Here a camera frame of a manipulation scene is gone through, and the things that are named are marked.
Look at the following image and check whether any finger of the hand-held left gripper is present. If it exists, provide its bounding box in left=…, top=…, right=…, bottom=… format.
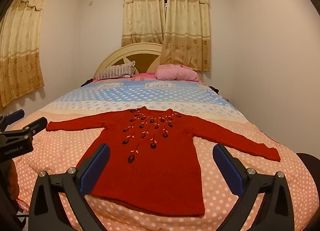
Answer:
left=0, top=109, right=25, bottom=132
left=0, top=117, right=48, bottom=144

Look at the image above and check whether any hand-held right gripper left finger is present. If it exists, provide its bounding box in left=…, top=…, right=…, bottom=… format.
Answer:
left=29, top=143, right=112, bottom=231

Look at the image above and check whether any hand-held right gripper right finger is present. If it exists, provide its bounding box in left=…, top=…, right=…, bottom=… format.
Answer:
left=212, top=143, right=302, bottom=231

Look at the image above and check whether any red knitted sweater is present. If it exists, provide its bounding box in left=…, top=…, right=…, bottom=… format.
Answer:
left=46, top=106, right=281, bottom=218

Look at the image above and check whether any person's left hand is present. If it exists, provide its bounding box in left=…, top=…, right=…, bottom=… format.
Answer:
left=5, top=156, right=20, bottom=198

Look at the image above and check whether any polka-dot bed blanket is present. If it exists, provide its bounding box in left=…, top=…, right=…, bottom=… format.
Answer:
left=12, top=79, right=318, bottom=231

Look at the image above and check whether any wide beige floral curtain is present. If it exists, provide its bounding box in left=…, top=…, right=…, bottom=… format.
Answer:
left=0, top=0, right=52, bottom=110

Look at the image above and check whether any striped pillow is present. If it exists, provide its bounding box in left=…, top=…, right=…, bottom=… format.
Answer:
left=96, top=61, right=136, bottom=81

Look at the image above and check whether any pink bed sheet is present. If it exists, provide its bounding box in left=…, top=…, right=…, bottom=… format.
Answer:
left=131, top=72, right=158, bottom=82

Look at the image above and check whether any pink pillow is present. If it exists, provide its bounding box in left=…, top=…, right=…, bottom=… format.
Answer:
left=155, top=64, right=200, bottom=82

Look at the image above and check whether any cream wooden headboard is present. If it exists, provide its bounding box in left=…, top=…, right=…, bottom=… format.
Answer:
left=93, top=42, right=204, bottom=82

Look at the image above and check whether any beige floral curtain panel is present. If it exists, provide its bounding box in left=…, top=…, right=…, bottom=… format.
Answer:
left=122, top=0, right=167, bottom=47
left=160, top=0, right=212, bottom=72

